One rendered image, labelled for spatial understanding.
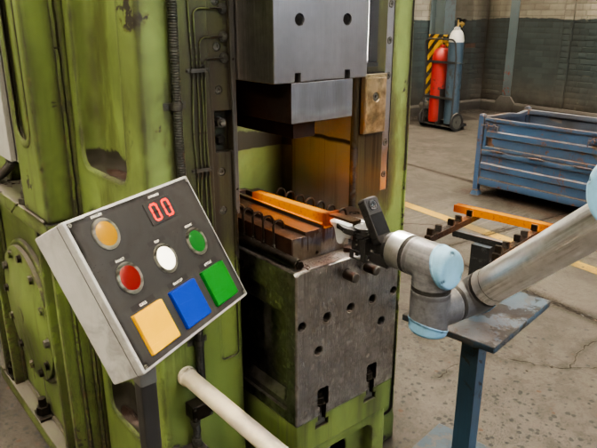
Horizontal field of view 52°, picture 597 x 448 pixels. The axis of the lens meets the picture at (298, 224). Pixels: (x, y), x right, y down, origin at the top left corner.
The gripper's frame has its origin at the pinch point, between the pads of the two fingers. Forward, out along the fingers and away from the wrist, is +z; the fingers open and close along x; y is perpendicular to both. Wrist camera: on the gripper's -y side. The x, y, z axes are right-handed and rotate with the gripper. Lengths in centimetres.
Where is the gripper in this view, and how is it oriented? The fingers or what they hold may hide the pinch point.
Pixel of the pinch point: (337, 218)
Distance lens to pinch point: 158.1
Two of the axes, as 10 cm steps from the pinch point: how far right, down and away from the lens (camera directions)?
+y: -0.1, 9.5, 3.3
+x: 7.7, -2.0, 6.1
